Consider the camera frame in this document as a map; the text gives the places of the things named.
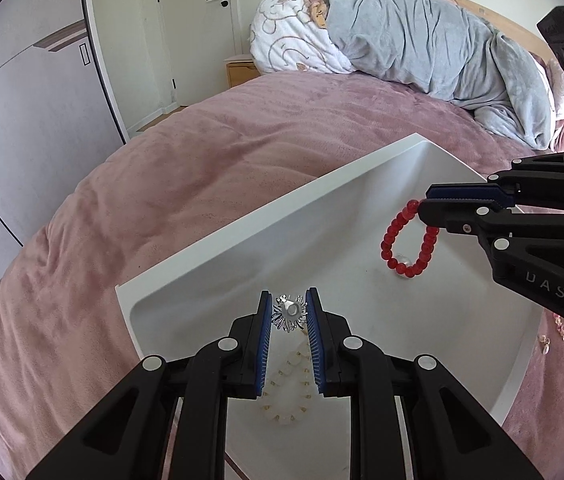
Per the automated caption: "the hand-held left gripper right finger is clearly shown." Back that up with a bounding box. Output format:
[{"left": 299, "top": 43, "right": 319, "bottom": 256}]
[{"left": 304, "top": 287, "right": 545, "bottom": 480}]

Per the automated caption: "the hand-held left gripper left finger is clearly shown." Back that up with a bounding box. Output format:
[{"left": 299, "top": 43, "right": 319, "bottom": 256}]
[{"left": 26, "top": 290, "right": 274, "bottom": 480}]

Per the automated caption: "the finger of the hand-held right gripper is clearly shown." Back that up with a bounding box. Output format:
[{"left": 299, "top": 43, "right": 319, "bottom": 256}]
[
  {"left": 426, "top": 152, "right": 564, "bottom": 217},
  {"left": 418, "top": 198, "right": 564, "bottom": 323}
]

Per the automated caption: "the silver rhinestone brooch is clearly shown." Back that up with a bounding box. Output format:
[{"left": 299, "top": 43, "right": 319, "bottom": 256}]
[{"left": 271, "top": 294, "right": 310, "bottom": 335}]

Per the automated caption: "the red bead bracelet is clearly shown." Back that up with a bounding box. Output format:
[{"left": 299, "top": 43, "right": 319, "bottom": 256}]
[{"left": 381, "top": 199, "right": 440, "bottom": 278}]

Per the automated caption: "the white tray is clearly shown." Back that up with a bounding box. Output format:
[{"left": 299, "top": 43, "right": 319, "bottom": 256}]
[{"left": 114, "top": 132, "right": 545, "bottom": 480}]

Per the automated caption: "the grey blanket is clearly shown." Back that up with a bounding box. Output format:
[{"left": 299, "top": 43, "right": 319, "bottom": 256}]
[{"left": 319, "top": 0, "right": 558, "bottom": 151}]

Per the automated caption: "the pink bed blanket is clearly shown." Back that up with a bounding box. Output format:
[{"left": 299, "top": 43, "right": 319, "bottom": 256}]
[{"left": 0, "top": 70, "right": 564, "bottom": 480}]

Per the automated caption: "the white printed quilt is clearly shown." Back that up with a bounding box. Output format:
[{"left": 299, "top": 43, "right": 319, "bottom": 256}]
[{"left": 249, "top": 0, "right": 358, "bottom": 76}]

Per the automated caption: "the wooden nightstand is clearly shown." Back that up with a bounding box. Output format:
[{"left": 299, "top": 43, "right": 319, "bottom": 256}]
[{"left": 224, "top": 54, "right": 263, "bottom": 89}]

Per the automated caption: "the white door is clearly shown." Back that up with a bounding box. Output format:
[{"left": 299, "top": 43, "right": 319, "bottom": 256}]
[{"left": 154, "top": 0, "right": 236, "bottom": 111}]

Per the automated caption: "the grey wardrobe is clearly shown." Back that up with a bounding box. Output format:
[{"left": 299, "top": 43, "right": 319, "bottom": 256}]
[{"left": 0, "top": 0, "right": 129, "bottom": 247}]

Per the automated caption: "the white bead bracelet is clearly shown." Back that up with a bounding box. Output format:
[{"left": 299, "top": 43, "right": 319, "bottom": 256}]
[{"left": 257, "top": 332, "right": 316, "bottom": 426}]

